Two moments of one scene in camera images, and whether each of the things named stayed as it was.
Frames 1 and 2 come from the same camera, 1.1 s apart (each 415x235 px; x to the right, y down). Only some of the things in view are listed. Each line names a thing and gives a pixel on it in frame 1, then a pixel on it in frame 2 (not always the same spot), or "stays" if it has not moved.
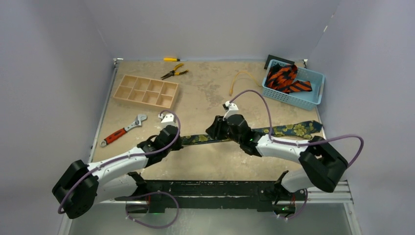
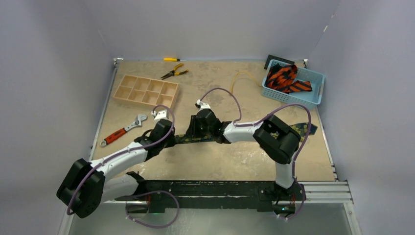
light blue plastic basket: (306, 100) stays
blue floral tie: (304, 130) stays
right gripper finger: (218, 130) to (192, 130)
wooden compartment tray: (147, 91) stays
